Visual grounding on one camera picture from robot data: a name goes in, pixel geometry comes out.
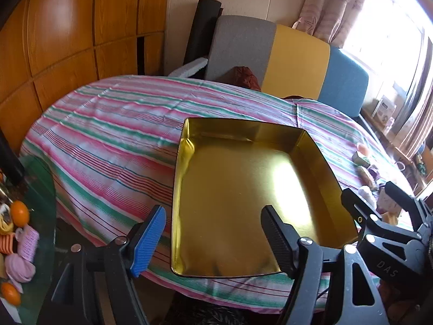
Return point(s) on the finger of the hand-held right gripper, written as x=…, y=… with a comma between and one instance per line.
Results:
x=402, y=196
x=357, y=210

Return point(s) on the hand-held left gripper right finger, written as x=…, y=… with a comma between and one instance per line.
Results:
x=279, y=240

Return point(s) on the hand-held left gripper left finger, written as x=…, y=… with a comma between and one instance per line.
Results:
x=149, y=243

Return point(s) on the plain white carton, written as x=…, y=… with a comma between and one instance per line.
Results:
x=389, y=203

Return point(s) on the white plastic bag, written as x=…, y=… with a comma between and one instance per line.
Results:
x=367, y=193

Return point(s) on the purple foil pouch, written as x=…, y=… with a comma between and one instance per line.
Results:
x=373, y=170

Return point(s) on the white green carton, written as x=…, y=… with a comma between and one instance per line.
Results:
x=359, y=158

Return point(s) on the gold metal tray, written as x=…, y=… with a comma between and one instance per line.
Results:
x=236, y=182

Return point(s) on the wooden desk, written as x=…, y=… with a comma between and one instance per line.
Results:
x=404, y=150

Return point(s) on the white appliance box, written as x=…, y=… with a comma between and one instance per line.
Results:
x=384, y=108

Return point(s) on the striped pink green tablecloth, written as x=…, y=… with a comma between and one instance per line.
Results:
x=111, y=135

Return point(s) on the pink knitted cloth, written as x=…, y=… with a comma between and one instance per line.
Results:
x=28, y=243
x=22, y=267

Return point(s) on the orange fruit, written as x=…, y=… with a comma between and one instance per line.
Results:
x=10, y=293
x=19, y=212

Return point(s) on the grey yellow blue sofa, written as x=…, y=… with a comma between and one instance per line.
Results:
x=297, y=61

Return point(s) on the white foam pad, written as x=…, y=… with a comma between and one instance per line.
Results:
x=189, y=68

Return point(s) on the pink patterned curtain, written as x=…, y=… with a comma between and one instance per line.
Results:
x=333, y=3

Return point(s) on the wooden wardrobe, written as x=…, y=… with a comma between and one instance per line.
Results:
x=67, y=40

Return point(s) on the black rolled mat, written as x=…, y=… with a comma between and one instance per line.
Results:
x=201, y=30

